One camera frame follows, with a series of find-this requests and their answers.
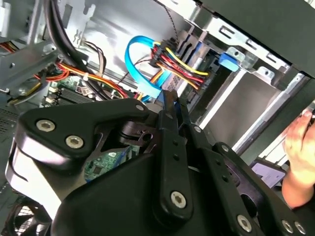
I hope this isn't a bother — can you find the hard disk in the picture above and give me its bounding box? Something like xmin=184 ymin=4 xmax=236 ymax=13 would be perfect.
xmin=159 ymin=41 xmax=242 ymax=109

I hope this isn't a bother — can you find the red yellow power wire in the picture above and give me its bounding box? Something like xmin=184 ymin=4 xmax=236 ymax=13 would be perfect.
xmin=134 ymin=40 xmax=215 ymax=101

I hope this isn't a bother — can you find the light blue wire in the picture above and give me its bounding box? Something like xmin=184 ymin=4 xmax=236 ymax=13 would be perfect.
xmin=125 ymin=35 xmax=184 ymax=116

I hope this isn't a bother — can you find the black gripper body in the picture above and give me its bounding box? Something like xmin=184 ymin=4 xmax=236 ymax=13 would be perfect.
xmin=50 ymin=118 xmax=237 ymax=236

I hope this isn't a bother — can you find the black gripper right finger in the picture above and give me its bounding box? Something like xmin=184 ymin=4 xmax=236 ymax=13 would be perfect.
xmin=178 ymin=99 xmax=309 ymax=236

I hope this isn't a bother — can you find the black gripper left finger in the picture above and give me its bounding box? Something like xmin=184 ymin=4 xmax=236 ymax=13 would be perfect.
xmin=4 ymin=89 xmax=194 ymax=222

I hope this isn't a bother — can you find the person's hand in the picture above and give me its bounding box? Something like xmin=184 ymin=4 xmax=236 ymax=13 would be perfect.
xmin=282 ymin=105 xmax=315 ymax=209

